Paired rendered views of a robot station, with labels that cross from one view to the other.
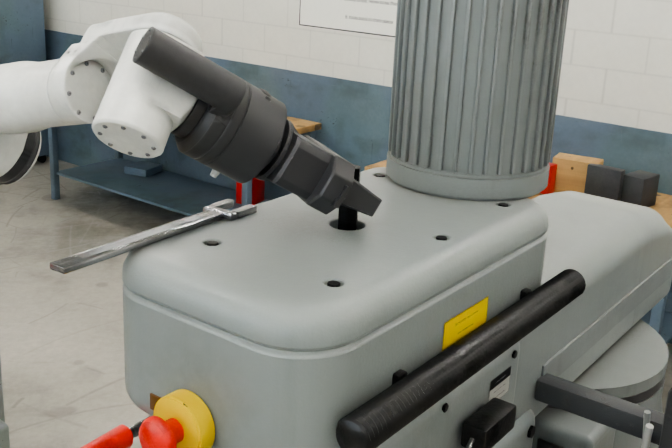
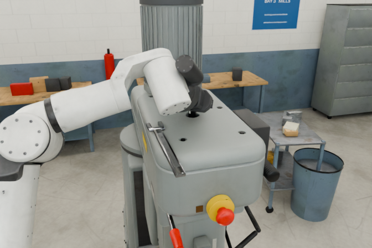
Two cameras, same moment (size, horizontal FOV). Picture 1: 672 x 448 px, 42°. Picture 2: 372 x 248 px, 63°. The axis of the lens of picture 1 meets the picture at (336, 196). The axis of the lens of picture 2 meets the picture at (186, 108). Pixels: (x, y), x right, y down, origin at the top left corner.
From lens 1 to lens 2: 0.71 m
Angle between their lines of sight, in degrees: 48
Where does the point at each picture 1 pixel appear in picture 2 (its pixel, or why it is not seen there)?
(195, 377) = (221, 188)
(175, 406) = (222, 202)
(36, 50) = not seen: outside the picture
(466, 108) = not seen: hidden behind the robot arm
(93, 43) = (130, 70)
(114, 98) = (175, 91)
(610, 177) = (55, 81)
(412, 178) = not seen: hidden behind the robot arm
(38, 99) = (108, 106)
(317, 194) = (207, 106)
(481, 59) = (194, 44)
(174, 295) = (210, 162)
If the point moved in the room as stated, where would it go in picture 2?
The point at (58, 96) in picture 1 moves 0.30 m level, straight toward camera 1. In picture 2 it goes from (123, 100) to (300, 125)
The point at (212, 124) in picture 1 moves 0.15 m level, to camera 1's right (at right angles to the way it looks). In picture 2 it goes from (192, 91) to (230, 76)
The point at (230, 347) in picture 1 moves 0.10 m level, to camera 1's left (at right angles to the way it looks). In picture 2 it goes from (239, 169) to (213, 191)
